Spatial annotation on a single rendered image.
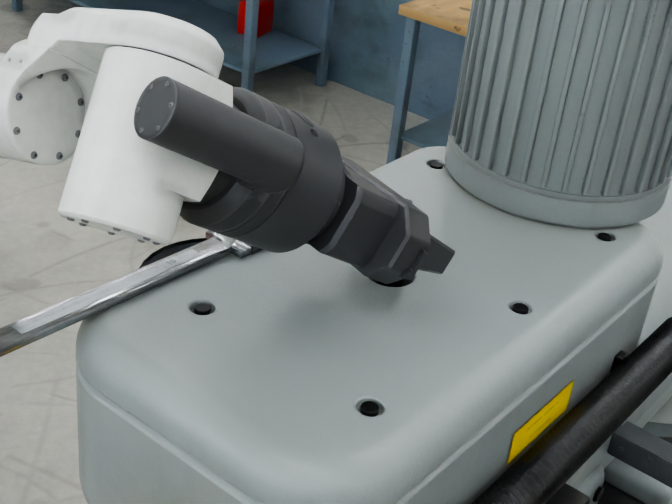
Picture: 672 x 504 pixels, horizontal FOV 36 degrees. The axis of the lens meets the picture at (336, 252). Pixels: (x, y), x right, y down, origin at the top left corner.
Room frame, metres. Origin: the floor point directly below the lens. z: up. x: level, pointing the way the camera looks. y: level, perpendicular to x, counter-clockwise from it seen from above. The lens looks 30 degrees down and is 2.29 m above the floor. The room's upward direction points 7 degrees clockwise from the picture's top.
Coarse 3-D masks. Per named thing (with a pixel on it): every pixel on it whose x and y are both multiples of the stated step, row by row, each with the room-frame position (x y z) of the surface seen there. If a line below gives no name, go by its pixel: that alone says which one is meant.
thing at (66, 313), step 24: (216, 240) 0.66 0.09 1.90; (168, 264) 0.62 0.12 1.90; (192, 264) 0.63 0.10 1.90; (96, 288) 0.58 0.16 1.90; (120, 288) 0.58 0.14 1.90; (144, 288) 0.59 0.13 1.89; (48, 312) 0.54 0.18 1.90; (72, 312) 0.55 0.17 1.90; (96, 312) 0.56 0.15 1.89; (0, 336) 0.51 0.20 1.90; (24, 336) 0.52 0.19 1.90
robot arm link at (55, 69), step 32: (32, 32) 0.57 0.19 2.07; (64, 32) 0.56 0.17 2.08; (96, 32) 0.55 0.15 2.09; (128, 32) 0.54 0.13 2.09; (160, 32) 0.53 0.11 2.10; (192, 32) 0.54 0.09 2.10; (0, 64) 0.57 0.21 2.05; (32, 64) 0.56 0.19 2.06; (64, 64) 0.57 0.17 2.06; (96, 64) 0.58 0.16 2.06; (192, 64) 0.53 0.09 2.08; (0, 96) 0.55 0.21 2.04; (32, 96) 0.56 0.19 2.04; (64, 96) 0.58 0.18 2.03; (0, 128) 0.55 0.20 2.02; (32, 128) 0.56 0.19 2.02; (64, 128) 0.58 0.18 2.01; (32, 160) 0.55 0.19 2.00; (64, 160) 0.57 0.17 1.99
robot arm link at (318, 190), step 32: (320, 128) 0.60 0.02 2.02; (320, 160) 0.57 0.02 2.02; (288, 192) 0.54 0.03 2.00; (320, 192) 0.56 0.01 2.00; (352, 192) 0.58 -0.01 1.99; (384, 192) 0.62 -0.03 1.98; (288, 224) 0.55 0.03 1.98; (320, 224) 0.56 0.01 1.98; (352, 224) 0.58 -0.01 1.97; (384, 224) 0.59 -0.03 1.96; (416, 224) 0.60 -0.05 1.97; (352, 256) 0.58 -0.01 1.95; (384, 256) 0.58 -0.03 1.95; (416, 256) 0.59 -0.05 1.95
